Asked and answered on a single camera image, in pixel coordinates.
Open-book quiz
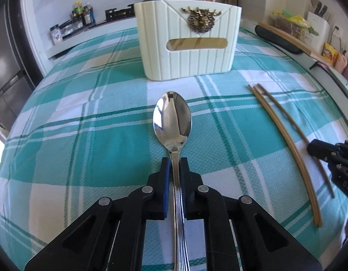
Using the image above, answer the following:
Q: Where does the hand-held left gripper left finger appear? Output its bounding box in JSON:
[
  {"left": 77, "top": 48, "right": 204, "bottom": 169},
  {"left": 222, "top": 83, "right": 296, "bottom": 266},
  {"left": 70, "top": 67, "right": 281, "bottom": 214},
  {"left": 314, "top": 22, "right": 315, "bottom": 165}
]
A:
[{"left": 24, "top": 157, "right": 174, "bottom": 271}]

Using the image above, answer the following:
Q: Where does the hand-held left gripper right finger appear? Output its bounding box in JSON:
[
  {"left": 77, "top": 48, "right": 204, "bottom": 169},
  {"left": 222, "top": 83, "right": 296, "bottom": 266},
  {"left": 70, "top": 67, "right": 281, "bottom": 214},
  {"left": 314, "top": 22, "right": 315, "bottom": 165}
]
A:
[{"left": 178, "top": 157, "right": 323, "bottom": 271}]

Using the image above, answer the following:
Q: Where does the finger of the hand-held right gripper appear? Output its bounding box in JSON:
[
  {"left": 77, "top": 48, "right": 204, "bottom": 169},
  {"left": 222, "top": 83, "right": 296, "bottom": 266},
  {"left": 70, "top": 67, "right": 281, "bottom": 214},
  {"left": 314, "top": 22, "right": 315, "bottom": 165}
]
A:
[{"left": 307, "top": 139, "right": 341, "bottom": 163}]

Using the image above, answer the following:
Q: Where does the steel spoon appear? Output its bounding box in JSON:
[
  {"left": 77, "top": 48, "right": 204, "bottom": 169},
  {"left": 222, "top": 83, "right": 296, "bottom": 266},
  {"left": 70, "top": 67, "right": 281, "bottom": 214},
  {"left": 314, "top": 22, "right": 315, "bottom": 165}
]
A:
[{"left": 153, "top": 91, "right": 192, "bottom": 271}]

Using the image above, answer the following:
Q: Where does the cream utensil holder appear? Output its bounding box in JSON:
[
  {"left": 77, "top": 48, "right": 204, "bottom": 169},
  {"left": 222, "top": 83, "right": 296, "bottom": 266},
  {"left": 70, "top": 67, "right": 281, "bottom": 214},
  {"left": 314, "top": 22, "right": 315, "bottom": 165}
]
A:
[{"left": 134, "top": 0, "right": 242, "bottom": 82}]

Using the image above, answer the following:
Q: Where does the pink cup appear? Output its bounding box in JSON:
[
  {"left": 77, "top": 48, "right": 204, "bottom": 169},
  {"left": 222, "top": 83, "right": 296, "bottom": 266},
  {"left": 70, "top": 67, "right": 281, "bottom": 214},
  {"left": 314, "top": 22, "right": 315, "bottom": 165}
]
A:
[{"left": 336, "top": 56, "right": 348, "bottom": 74}]

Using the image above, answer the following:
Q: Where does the wooden cutting board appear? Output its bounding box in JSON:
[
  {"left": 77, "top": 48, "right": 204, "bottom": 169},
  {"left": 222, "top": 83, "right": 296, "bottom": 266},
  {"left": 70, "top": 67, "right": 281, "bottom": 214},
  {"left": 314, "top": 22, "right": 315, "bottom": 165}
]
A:
[{"left": 258, "top": 22, "right": 337, "bottom": 68}]

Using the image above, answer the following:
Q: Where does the yellow packet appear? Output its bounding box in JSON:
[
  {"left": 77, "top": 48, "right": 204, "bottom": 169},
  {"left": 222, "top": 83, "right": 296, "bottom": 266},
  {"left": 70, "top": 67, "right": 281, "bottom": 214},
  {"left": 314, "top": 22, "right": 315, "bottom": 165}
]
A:
[{"left": 322, "top": 42, "right": 339, "bottom": 64}]

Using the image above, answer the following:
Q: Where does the teal checkered tablecloth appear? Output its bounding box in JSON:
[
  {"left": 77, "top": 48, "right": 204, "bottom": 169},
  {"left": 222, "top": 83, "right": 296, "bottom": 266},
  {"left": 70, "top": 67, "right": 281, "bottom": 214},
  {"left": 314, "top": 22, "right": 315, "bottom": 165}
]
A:
[{"left": 0, "top": 27, "right": 348, "bottom": 271}]

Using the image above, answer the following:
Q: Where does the white knife block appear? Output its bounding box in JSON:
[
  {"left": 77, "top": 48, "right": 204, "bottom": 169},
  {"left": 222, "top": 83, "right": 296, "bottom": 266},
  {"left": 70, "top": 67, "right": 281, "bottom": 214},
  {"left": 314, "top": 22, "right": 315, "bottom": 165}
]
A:
[{"left": 305, "top": 11, "right": 331, "bottom": 51}]

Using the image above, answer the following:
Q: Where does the basket with yellow bag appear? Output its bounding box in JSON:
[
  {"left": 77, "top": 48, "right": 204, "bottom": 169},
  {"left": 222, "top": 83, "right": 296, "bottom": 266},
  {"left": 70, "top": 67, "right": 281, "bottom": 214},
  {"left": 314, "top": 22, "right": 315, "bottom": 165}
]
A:
[{"left": 271, "top": 10, "right": 318, "bottom": 38}]

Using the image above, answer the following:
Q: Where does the black gas stove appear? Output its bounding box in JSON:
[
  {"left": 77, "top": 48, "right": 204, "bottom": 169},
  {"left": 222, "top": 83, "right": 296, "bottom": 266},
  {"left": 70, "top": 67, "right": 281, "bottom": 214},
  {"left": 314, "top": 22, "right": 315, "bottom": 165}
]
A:
[{"left": 89, "top": 4, "right": 135, "bottom": 29}]

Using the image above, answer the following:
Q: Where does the white spice jar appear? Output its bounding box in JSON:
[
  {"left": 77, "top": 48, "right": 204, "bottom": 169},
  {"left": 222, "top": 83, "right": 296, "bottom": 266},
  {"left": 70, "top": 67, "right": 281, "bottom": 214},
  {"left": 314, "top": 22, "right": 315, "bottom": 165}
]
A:
[{"left": 50, "top": 25, "right": 63, "bottom": 46}]

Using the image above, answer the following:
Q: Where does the dark sauce bottle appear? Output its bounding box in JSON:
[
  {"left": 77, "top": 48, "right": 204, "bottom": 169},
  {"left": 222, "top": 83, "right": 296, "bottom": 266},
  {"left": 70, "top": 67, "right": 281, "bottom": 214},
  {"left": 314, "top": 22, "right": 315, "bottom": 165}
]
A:
[{"left": 83, "top": 4, "right": 96, "bottom": 26}]

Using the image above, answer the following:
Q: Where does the yellow cap sauce bottle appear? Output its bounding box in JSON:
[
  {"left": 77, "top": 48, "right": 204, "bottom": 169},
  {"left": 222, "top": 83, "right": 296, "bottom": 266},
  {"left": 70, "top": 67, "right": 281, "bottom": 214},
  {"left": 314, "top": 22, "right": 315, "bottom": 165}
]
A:
[{"left": 72, "top": 1, "right": 84, "bottom": 27}]

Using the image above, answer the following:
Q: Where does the grey refrigerator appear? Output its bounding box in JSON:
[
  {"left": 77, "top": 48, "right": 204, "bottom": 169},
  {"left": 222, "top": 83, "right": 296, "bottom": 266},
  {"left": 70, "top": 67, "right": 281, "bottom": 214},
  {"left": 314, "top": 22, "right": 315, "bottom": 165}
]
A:
[{"left": 0, "top": 0, "right": 36, "bottom": 130}]

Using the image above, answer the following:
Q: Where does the black door frame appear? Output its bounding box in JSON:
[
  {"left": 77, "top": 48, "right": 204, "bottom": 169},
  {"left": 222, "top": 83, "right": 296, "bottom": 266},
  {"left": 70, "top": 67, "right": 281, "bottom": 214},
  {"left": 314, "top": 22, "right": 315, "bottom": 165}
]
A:
[{"left": 17, "top": 0, "right": 46, "bottom": 88}]

